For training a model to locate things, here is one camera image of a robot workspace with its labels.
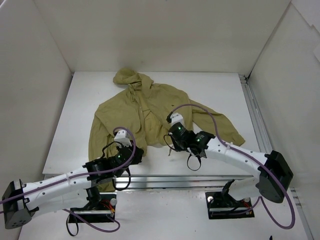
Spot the olive yellow hooded jacket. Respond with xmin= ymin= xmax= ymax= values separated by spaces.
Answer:
xmin=88 ymin=68 xmax=245 ymax=161

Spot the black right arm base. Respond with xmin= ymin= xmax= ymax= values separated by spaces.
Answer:
xmin=205 ymin=191 xmax=255 ymax=220

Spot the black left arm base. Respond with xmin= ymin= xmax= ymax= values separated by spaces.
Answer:
xmin=65 ymin=192 xmax=117 ymax=237

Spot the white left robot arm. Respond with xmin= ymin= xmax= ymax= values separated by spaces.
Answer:
xmin=0 ymin=146 xmax=144 ymax=230

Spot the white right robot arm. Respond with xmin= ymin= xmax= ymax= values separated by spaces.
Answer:
xmin=168 ymin=122 xmax=294 ymax=206

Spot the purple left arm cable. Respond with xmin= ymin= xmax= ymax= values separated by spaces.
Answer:
xmin=0 ymin=126 xmax=137 ymax=231

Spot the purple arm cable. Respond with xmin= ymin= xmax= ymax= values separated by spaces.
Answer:
xmin=166 ymin=104 xmax=296 ymax=230
xmin=0 ymin=126 xmax=137 ymax=231

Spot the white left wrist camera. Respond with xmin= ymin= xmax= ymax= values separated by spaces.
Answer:
xmin=114 ymin=129 xmax=132 ymax=148

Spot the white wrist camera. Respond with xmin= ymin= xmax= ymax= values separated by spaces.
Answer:
xmin=114 ymin=129 xmax=132 ymax=148
xmin=166 ymin=112 xmax=185 ymax=126

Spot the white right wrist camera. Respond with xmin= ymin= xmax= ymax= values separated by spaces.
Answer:
xmin=166 ymin=112 xmax=185 ymax=126

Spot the aluminium front rail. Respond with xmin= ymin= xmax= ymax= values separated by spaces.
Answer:
xmin=115 ymin=175 xmax=250 ymax=191

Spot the aluminium rail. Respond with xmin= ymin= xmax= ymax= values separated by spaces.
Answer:
xmin=115 ymin=175 xmax=250 ymax=191
xmin=238 ymin=74 xmax=314 ymax=240

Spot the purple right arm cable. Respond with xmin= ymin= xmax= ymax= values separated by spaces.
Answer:
xmin=166 ymin=104 xmax=296 ymax=230

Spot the aluminium right side rail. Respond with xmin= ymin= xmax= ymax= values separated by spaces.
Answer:
xmin=238 ymin=74 xmax=314 ymax=240

